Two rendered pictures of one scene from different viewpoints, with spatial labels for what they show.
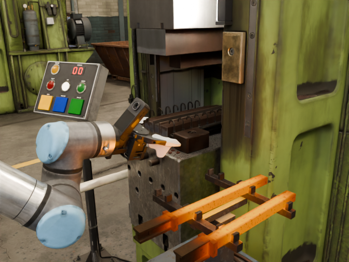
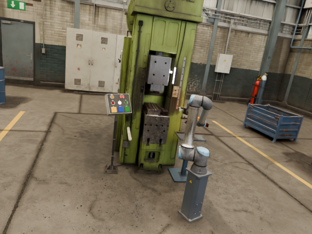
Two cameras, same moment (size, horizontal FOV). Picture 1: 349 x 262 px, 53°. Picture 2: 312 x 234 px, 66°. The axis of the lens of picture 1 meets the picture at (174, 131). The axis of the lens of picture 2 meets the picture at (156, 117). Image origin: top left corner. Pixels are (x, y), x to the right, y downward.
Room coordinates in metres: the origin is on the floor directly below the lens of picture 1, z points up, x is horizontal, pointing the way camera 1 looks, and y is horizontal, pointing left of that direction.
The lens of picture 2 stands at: (-0.14, 3.22, 1.90)
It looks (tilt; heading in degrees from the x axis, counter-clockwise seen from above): 16 degrees down; 296
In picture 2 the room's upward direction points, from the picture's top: 8 degrees clockwise
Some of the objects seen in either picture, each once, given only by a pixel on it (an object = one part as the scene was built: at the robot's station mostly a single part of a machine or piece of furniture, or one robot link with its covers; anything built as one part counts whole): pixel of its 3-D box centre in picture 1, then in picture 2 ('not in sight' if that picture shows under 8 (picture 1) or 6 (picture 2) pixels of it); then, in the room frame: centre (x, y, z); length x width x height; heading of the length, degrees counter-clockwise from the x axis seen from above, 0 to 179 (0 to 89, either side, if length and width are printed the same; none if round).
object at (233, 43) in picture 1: (232, 57); (175, 91); (1.24, -0.21, 1.27); 0.09 x 0.02 x 0.17; 38
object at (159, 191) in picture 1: (190, 183); not in sight; (0.95, -0.05, 0.93); 0.23 x 0.06 x 0.02; 129
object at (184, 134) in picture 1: (191, 140); (164, 112); (1.30, -0.07, 0.95); 0.12 x 0.08 x 0.06; 128
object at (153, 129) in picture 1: (191, 120); (152, 107); (1.54, -0.08, 0.96); 0.42 x 0.20 x 0.09; 128
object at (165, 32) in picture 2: not in sight; (162, 35); (1.59, -0.22, 2.06); 0.44 x 0.41 x 0.47; 128
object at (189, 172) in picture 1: (200, 178); (152, 124); (1.50, -0.12, 0.69); 0.56 x 0.38 x 0.45; 128
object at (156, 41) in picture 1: (191, 39); (154, 85); (1.54, -0.08, 1.32); 0.42 x 0.20 x 0.10; 128
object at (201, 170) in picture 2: not in sight; (199, 166); (0.43, 0.70, 0.65); 0.19 x 0.19 x 0.10
